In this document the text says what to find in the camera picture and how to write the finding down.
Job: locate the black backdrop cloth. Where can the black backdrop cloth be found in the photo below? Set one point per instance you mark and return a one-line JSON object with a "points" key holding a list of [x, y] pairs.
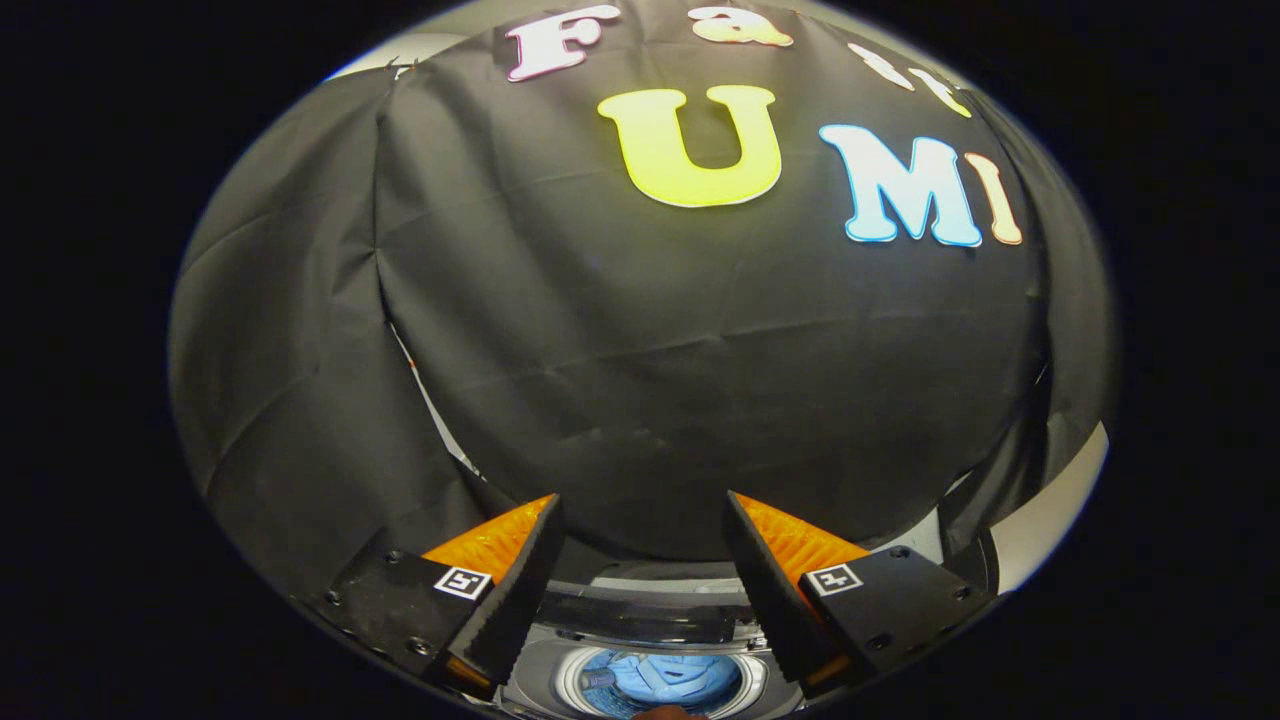
{"points": [[650, 350]]}

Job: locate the grey washing machine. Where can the grey washing machine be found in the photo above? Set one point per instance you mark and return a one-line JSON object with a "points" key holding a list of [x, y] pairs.
{"points": [[540, 680]]}

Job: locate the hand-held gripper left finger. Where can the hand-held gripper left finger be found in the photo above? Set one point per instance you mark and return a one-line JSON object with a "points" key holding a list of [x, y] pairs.
{"points": [[520, 595]]}

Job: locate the grey cabinet with dark top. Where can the grey cabinet with dark top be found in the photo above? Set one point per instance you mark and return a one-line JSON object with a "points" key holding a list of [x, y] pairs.
{"points": [[1050, 520]]}

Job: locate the light blue polo shirt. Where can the light blue polo shirt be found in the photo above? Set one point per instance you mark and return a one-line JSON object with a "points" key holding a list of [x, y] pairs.
{"points": [[670, 675]]}

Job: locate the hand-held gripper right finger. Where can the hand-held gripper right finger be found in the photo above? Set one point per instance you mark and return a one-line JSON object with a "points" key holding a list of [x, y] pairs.
{"points": [[770, 595]]}

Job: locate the dark washing machine lid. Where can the dark washing machine lid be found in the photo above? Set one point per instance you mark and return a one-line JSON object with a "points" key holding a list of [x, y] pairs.
{"points": [[650, 620]]}

